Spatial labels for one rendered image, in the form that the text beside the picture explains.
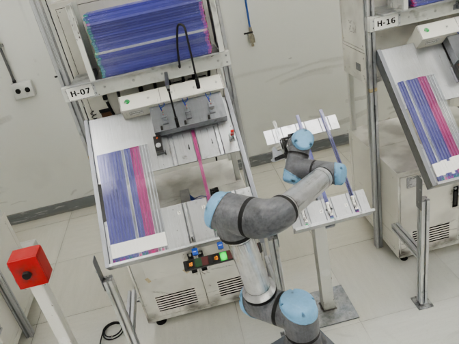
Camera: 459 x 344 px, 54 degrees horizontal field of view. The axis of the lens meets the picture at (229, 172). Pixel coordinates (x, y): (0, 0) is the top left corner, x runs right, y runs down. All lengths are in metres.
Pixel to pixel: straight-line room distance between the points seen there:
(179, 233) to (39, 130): 2.17
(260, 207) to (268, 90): 2.62
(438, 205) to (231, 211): 1.63
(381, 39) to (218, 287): 1.56
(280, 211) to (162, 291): 1.37
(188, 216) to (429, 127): 1.16
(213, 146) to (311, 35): 1.93
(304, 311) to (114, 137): 1.20
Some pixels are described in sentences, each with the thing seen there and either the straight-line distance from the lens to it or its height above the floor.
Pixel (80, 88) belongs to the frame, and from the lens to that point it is 2.15.
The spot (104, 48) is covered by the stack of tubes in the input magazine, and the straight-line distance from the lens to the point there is 2.07.
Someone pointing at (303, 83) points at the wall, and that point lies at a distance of 3.85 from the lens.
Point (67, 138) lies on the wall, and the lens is 3.86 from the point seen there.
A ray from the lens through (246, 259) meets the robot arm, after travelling 1.38.
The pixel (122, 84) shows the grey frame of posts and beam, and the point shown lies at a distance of 2.12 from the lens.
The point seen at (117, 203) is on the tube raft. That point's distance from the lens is 2.03.
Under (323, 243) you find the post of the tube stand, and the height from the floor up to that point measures 0.45.
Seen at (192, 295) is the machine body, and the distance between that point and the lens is 2.51.
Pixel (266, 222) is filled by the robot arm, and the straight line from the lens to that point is 1.21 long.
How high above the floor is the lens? 1.84
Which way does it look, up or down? 27 degrees down
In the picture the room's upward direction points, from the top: 12 degrees counter-clockwise
